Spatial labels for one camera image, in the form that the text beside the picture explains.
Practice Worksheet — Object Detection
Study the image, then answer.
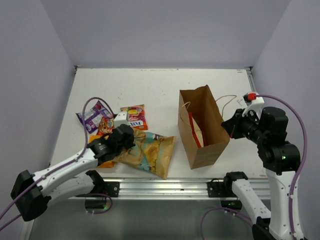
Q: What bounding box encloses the red Fox's candy bag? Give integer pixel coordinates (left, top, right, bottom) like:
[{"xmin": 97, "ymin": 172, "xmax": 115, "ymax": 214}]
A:
[{"xmin": 120, "ymin": 104, "xmax": 148, "ymax": 131}]

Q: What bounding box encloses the aluminium frame rail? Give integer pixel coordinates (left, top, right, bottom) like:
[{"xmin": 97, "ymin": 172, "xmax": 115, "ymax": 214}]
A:
[{"xmin": 68, "ymin": 177, "xmax": 272, "ymax": 201}]

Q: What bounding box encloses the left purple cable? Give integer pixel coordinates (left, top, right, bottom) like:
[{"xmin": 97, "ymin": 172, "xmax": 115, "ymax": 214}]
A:
[{"xmin": 0, "ymin": 97, "xmax": 116, "ymax": 226}]

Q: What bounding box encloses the purple cable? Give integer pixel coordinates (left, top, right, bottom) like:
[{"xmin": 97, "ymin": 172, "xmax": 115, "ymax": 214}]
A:
[
  {"xmin": 0, "ymin": 97, "xmax": 116, "ymax": 226},
  {"xmin": 201, "ymin": 94, "xmax": 307, "ymax": 236}
]

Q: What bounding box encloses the beige blue chips bag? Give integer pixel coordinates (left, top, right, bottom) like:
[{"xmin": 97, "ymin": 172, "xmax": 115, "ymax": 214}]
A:
[{"xmin": 113, "ymin": 129, "xmax": 176, "ymax": 180}]

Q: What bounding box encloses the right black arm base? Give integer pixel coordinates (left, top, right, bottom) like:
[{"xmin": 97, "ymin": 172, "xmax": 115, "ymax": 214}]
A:
[{"xmin": 206, "ymin": 178, "xmax": 243, "ymax": 210}]

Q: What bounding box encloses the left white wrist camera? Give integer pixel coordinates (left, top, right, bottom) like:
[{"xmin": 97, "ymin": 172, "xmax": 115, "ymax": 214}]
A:
[{"xmin": 113, "ymin": 111, "xmax": 129, "ymax": 128}]

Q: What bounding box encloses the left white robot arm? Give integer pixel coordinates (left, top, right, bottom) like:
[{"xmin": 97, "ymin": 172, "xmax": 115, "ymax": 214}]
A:
[{"xmin": 10, "ymin": 124, "xmax": 135, "ymax": 222}]

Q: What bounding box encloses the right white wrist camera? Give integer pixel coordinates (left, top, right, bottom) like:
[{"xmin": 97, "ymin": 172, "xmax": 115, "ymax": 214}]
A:
[{"xmin": 242, "ymin": 92, "xmax": 265, "ymax": 117}]

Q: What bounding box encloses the purple snack bag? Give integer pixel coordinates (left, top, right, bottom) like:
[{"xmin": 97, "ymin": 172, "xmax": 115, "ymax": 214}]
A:
[{"xmin": 84, "ymin": 100, "xmax": 113, "ymax": 134}]

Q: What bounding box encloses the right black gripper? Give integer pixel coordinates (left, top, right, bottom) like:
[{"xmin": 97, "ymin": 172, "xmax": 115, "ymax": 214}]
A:
[{"xmin": 221, "ymin": 107, "xmax": 268, "ymax": 144}]

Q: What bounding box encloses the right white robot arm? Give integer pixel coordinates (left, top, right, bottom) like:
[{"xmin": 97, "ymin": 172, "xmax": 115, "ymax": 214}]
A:
[{"xmin": 221, "ymin": 107, "xmax": 305, "ymax": 240}]

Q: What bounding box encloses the small red snack bag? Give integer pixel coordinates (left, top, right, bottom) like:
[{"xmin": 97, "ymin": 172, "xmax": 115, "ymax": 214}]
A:
[{"xmin": 97, "ymin": 117, "xmax": 114, "ymax": 136}]

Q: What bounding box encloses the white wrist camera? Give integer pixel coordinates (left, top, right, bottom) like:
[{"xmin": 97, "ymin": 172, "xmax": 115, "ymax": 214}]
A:
[
  {"xmin": 113, "ymin": 111, "xmax": 129, "ymax": 128},
  {"xmin": 242, "ymin": 92, "xmax": 265, "ymax": 117}
]

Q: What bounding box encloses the yellow gummy candy bag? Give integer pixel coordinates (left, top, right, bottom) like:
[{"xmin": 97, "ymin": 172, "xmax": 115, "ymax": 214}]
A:
[{"xmin": 88, "ymin": 134, "xmax": 117, "ymax": 168}]

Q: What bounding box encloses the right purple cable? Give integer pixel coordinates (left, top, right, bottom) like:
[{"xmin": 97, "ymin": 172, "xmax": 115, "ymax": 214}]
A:
[{"xmin": 201, "ymin": 94, "xmax": 307, "ymax": 236}]

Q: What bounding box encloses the cassava chips bag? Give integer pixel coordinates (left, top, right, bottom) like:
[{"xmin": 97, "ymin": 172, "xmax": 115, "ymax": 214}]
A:
[{"xmin": 188, "ymin": 112, "xmax": 205, "ymax": 148}]

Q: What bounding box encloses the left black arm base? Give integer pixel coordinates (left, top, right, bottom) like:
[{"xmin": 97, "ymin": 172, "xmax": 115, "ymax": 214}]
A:
[{"xmin": 80, "ymin": 181, "xmax": 120, "ymax": 212}]

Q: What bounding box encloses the brown paper bag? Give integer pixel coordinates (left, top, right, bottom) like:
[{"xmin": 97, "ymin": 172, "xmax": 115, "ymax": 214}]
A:
[{"xmin": 178, "ymin": 85, "xmax": 230, "ymax": 169}]

